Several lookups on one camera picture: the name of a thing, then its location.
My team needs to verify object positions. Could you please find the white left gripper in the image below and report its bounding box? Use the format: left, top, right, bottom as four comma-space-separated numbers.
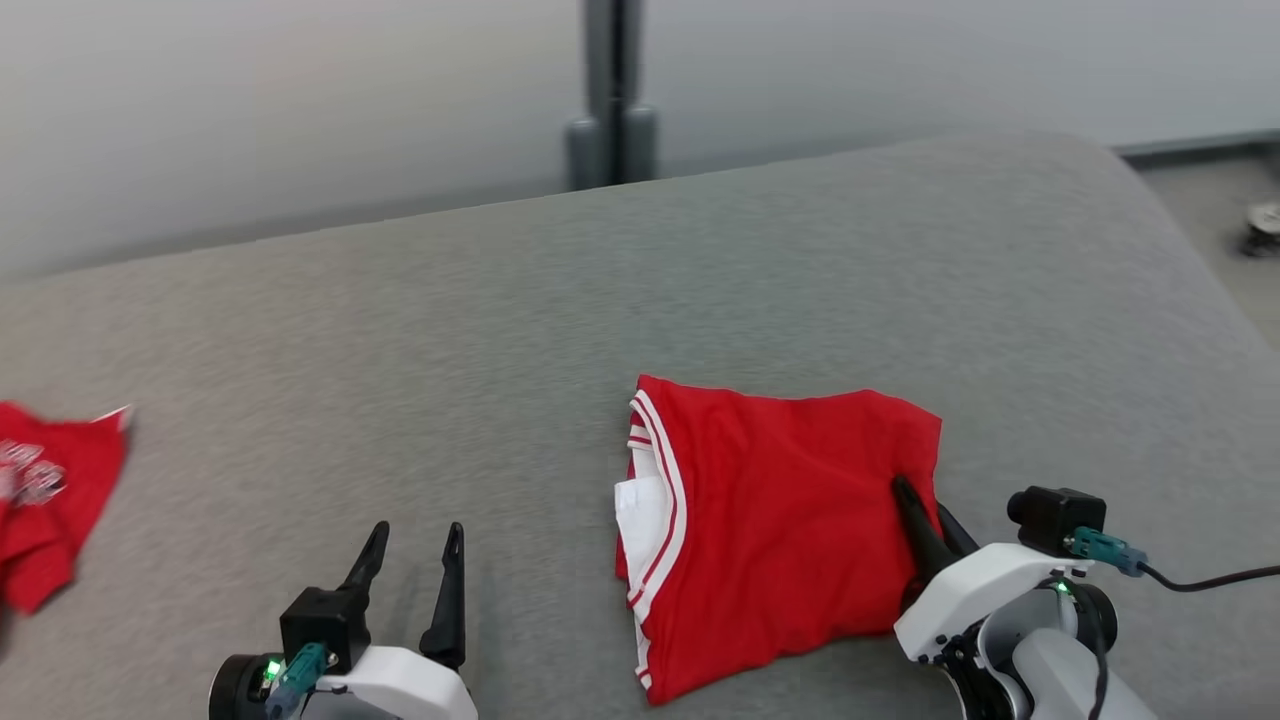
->
300, 520, 480, 720

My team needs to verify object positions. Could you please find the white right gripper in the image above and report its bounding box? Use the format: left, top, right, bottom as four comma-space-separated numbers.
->
890, 475, 1093, 665

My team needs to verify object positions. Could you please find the red white jersey shirt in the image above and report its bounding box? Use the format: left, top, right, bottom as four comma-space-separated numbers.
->
613, 374, 945, 707

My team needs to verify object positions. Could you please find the red shorts white waistband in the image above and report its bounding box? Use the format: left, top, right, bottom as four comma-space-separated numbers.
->
0, 400, 135, 617

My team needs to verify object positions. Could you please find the left arm teal-plug cable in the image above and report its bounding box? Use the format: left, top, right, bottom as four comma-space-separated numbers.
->
265, 643, 331, 720

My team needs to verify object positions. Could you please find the arm teal-plug cable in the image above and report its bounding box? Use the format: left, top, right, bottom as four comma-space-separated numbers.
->
265, 643, 331, 720
1065, 528, 1280, 593

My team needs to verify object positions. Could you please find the right arm teal-plug cable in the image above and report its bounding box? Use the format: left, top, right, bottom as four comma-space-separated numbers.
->
1065, 528, 1280, 593

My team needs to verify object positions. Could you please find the grey cylindrical post foot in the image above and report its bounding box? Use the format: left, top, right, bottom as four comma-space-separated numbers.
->
566, 115, 602, 192
625, 104, 660, 185

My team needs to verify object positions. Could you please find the grey wall skirting strip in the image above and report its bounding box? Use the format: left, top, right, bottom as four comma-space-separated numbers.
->
1110, 128, 1280, 167

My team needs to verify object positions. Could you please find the grey metal partition post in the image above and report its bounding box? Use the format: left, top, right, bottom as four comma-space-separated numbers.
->
582, 0, 647, 188

